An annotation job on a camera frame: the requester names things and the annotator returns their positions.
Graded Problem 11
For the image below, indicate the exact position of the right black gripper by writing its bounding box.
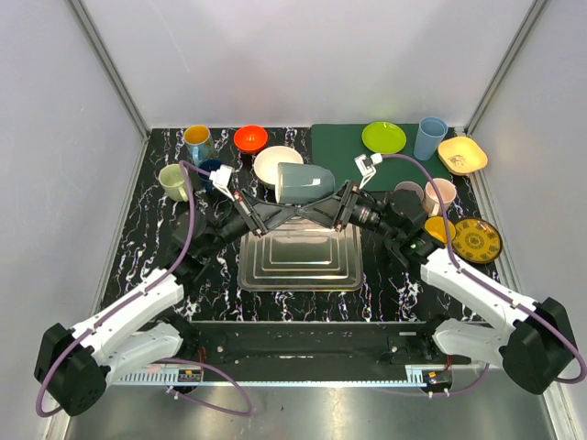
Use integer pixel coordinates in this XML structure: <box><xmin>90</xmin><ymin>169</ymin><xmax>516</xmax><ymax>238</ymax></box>
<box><xmin>297</xmin><ymin>180</ymin><xmax>403</xmax><ymax>242</ymax></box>

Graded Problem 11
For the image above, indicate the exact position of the grey-blue ceramic mug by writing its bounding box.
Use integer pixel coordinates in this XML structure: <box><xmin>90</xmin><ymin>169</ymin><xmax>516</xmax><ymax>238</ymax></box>
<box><xmin>275</xmin><ymin>162</ymin><xmax>336</xmax><ymax>204</ymax></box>

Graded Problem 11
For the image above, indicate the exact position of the dark blue mug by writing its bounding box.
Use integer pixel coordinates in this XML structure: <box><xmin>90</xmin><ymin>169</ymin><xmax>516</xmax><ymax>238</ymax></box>
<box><xmin>197</xmin><ymin>159</ymin><xmax>222</xmax><ymax>194</ymax></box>

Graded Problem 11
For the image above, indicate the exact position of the light green mug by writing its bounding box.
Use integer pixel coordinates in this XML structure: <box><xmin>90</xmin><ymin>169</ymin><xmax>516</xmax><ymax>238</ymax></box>
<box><xmin>158</xmin><ymin>163</ymin><xmax>193</xmax><ymax>202</ymax></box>

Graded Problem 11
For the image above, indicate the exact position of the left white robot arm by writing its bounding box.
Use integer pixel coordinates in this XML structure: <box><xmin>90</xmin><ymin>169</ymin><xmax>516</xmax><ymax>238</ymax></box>
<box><xmin>34</xmin><ymin>205</ymin><xmax>207</xmax><ymax>417</ymax></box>

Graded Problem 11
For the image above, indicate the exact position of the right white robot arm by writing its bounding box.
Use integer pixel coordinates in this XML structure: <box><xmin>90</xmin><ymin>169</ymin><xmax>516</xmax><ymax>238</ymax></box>
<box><xmin>297</xmin><ymin>181</ymin><xmax>579</xmax><ymax>395</ymax></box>

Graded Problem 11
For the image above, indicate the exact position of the pink mug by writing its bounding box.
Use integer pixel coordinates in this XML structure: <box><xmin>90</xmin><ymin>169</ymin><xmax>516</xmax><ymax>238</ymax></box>
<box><xmin>423</xmin><ymin>178</ymin><xmax>457</xmax><ymax>216</ymax></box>

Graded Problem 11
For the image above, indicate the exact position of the blue mug yellow inside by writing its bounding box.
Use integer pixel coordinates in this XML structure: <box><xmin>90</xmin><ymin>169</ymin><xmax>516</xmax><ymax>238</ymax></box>
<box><xmin>183</xmin><ymin>125</ymin><xmax>216</xmax><ymax>166</ymax></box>

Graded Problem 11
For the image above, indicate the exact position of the silver metal tray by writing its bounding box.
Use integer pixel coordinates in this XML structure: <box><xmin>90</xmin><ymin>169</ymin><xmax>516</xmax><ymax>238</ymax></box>
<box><xmin>238</xmin><ymin>217</ymin><xmax>364</xmax><ymax>292</ymax></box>

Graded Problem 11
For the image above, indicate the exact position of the white ceramic bowl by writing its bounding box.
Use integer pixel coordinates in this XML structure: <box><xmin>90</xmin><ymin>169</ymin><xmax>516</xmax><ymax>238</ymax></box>
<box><xmin>253</xmin><ymin>146</ymin><xmax>304</xmax><ymax>190</ymax></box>

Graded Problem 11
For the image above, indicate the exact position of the translucent purple cup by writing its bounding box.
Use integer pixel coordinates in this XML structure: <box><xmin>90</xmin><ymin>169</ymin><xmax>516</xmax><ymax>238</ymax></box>
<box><xmin>394</xmin><ymin>181</ymin><xmax>425</xmax><ymax>203</ymax></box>

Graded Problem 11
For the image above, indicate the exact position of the lime green plate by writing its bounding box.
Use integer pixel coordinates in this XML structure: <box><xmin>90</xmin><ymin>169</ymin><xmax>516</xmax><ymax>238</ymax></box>
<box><xmin>361</xmin><ymin>121</ymin><xmax>407</xmax><ymax>154</ymax></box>

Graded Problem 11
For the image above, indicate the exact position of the orange red bowl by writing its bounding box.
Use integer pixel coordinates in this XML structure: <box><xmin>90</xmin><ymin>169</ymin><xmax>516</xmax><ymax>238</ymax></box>
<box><xmin>234</xmin><ymin>125</ymin><xmax>269</xmax><ymax>154</ymax></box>

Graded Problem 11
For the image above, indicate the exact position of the small yellow bowl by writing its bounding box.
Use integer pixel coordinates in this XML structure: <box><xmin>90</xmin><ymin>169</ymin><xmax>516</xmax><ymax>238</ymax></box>
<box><xmin>425</xmin><ymin>216</ymin><xmax>457</xmax><ymax>244</ymax></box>

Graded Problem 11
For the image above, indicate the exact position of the light blue tumbler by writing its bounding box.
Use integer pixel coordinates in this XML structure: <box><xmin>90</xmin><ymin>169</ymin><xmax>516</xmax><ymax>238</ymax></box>
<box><xmin>414</xmin><ymin>116</ymin><xmax>448</xmax><ymax>161</ymax></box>

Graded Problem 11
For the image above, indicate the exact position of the yellow square dish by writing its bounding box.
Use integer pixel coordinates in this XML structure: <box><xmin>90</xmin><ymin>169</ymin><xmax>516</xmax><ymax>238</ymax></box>
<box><xmin>437</xmin><ymin>137</ymin><xmax>488</xmax><ymax>176</ymax></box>

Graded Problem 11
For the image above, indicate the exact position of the black gold patterned plate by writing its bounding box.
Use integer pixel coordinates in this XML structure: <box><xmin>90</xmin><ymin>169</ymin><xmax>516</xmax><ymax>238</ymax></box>
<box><xmin>452</xmin><ymin>217</ymin><xmax>503</xmax><ymax>264</ymax></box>

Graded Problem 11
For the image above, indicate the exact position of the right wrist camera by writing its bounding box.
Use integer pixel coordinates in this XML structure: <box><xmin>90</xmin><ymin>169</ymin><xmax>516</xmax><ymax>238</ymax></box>
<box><xmin>354</xmin><ymin>153</ymin><xmax>383</xmax><ymax>189</ymax></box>

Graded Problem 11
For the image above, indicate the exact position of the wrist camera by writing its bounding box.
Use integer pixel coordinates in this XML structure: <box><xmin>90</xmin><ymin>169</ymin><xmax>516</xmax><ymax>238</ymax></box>
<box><xmin>209</xmin><ymin>165</ymin><xmax>234</xmax><ymax>201</ymax></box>
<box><xmin>354</xmin><ymin>153</ymin><xmax>383</xmax><ymax>189</ymax></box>

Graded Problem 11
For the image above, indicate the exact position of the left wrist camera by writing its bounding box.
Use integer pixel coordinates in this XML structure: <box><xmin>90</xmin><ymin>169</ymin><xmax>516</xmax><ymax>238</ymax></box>
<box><xmin>209</xmin><ymin>165</ymin><xmax>234</xmax><ymax>201</ymax></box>

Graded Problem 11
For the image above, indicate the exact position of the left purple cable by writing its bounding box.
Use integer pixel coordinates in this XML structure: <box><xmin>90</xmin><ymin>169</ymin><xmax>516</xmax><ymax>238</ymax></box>
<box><xmin>35</xmin><ymin>159</ymin><xmax>253</xmax><ymax>418</ymax></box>

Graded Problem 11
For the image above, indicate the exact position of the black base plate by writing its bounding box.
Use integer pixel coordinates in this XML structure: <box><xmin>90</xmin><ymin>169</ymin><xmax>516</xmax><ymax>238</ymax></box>
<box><xmin>192</xmin><ymin>322</ymin><xmax>470</xmax><ymax>386</ymax></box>

